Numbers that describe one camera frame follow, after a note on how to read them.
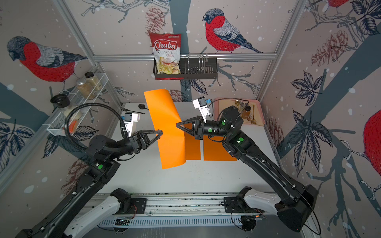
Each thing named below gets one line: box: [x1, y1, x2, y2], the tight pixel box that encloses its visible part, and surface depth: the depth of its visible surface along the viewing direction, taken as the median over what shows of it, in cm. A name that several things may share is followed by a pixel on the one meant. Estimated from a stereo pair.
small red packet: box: [68, 119, 79, 134], surface depth 69 cm
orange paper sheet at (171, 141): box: [143, 89, 187, 170], surface depth 55 cm
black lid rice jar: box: [50, 94, 82, 121], surface depth 66 cm
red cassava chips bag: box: [149, 32, 185, 81], surface depth 85 cm
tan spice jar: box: [84, 71, 103, 91], surface depth 83 cm
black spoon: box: [138, 103, 149, 111], surface depth 120 cm
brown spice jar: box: [76, 78, 95, 100], surface depth 78 cm
